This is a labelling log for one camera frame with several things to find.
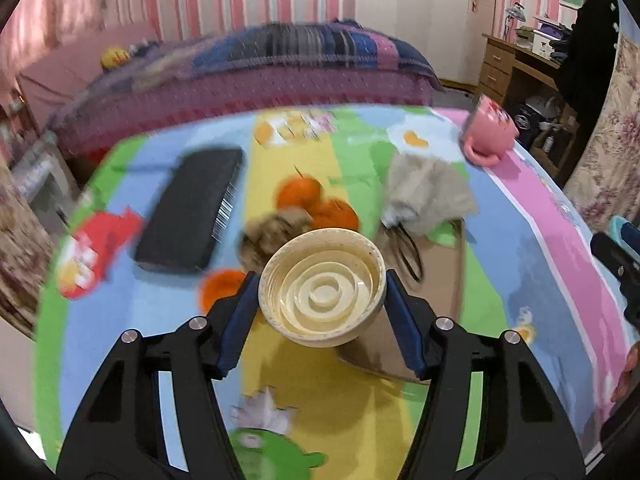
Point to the mandarin orange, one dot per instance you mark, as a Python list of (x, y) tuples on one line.
[(333, 213), (298, 191)]

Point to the floral curtain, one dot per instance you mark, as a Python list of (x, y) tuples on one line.
[(605, 182), (25, 251)]

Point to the grey drawstring pouch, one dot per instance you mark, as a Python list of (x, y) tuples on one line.
[(422, 193)]

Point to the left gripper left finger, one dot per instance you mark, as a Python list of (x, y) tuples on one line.
[(117, 431)]

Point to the black hanging garment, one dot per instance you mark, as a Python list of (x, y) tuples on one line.
[(583, 77)]

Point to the brown cardboard scrap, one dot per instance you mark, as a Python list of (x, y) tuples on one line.
[(263, 237)]

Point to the colourful cartoon bed sheet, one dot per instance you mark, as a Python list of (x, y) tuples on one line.
[(294, 412)]

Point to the tan phone case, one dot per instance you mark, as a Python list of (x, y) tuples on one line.
[(393, 345)]

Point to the floral curtain left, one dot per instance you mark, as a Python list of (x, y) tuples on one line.
[(25, 251)]

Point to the pink window curtain left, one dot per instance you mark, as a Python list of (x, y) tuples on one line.
[(36, 27)]

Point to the mandarin orange front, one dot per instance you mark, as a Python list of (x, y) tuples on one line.
[(333, 213)]

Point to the black wallet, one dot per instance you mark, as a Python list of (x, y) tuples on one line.
[(191, 214)]

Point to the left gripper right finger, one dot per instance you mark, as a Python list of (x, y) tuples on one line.
[(524, 431)]

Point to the white printer on desk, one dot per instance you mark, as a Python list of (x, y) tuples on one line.
[(538, 39)]

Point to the floral curtain right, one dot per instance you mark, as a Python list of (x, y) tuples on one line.
[(605, 182)]

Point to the mandarin orange back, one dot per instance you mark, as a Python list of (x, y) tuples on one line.
[(298, 191)]

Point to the person's hand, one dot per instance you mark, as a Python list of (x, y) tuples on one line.
[(623, 384)]

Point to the bedside cabinet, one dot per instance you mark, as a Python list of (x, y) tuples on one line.
[(44, 180)]

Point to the purple bed with quilt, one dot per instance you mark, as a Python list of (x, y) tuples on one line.
[(273, 65)]

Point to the pink cartoon mug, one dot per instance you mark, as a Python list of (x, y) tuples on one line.
[(488, 133)]

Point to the desk lamp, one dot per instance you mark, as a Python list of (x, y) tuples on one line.
[(514, 15)]

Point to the yellow duck plush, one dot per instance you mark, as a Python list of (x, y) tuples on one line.
[(114, 57)]

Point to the wooden desk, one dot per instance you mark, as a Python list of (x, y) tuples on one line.
[(523, 84)]

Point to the cream round lid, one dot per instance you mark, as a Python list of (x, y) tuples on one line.
[(324, 288)]

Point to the white wardrobe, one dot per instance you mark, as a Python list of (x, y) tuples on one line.
[(450, 34)]

